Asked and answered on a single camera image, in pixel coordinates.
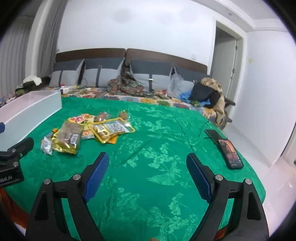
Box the blue cloth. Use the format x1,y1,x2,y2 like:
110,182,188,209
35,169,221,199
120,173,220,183
179,91,210,107

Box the white door frame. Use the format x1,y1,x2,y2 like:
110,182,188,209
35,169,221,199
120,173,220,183
211,19,245,103

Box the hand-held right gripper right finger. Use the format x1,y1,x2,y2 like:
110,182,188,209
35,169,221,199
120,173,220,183
186,152,270,241

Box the grey headboard cushion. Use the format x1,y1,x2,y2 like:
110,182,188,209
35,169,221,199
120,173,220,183
49,59,85,88
82,57,126,88
129,60,174,92
173,66,210,87

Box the white cloth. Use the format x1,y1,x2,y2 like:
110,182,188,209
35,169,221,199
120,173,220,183
23,75,42,85

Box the green patterned blanket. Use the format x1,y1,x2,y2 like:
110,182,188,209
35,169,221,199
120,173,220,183
5,96,266,241

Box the beige long snack packet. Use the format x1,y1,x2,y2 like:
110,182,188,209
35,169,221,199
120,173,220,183
80,128,96,140

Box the dark phone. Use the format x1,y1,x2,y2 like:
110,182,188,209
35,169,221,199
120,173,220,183
205,129,226,141

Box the clear plastic bag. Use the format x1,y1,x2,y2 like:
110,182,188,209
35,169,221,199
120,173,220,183
167,70,185,98

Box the clear sausage packet with barcode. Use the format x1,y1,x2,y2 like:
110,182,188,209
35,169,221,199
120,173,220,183
94,112,112,122

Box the black cable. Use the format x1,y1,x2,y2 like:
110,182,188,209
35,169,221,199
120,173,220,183
198,120,210,138

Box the black phone with lit screen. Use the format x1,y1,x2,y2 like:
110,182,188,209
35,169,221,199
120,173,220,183
218,138,244,169

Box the large yellow snack packet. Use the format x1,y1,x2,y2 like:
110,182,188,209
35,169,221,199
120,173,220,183
88,118,136,143

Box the floral bed sheet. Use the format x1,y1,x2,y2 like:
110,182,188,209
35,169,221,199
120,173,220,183
0,85,230,130

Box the dark floral cloth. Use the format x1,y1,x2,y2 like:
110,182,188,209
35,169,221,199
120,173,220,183
107,67,151,97

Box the dark chair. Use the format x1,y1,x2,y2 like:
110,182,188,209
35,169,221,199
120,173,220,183
209,91,236,123

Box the red and yellow snack packet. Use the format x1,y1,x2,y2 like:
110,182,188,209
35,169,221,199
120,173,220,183
68,113,96,125

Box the small silver snack packet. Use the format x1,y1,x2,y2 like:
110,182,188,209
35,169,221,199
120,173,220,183
41,136,54,156

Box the black bag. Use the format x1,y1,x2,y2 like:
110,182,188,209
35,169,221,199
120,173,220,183
191,82,221,108

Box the white power strip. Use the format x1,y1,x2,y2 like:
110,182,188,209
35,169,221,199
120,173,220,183
55,84,69,95

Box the grey curtain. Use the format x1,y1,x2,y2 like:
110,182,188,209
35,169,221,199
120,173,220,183
0,0,68,87

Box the brown bed headboard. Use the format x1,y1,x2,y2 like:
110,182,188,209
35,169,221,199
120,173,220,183
55,48,208,75

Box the gold packet with brown snack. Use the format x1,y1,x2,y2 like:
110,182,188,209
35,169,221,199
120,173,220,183
49,120,84,154

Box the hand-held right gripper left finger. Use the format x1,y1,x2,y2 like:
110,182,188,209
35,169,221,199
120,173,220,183
25,152,110,241

